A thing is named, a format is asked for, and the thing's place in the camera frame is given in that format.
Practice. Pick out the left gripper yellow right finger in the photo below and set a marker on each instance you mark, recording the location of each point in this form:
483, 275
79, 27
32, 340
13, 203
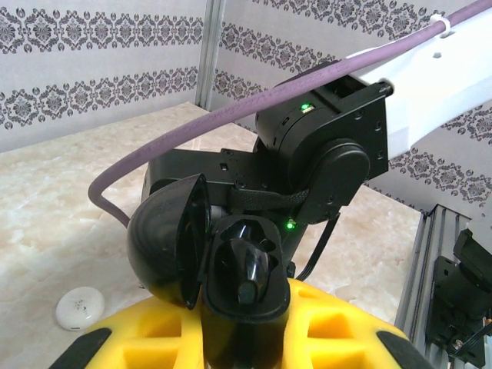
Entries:
326, 346

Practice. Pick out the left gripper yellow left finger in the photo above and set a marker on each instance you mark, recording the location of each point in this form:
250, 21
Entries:
153, 330

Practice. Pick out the white earbud charging case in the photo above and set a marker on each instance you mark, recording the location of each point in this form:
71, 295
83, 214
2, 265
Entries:
80, 309

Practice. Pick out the black earbud charging case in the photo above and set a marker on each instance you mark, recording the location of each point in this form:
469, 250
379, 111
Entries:
161, 238

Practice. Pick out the black earbud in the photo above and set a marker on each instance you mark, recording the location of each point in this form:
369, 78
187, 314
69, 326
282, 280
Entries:
251, 269

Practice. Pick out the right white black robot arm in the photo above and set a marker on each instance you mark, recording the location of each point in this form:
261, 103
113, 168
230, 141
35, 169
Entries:
442, 77

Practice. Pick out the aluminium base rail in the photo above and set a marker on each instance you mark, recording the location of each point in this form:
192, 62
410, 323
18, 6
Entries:
419, 269

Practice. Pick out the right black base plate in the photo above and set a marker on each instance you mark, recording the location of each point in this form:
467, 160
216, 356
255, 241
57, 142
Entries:
461, 307

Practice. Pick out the aluminium frame post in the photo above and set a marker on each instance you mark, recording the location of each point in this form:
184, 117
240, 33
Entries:
211, 50

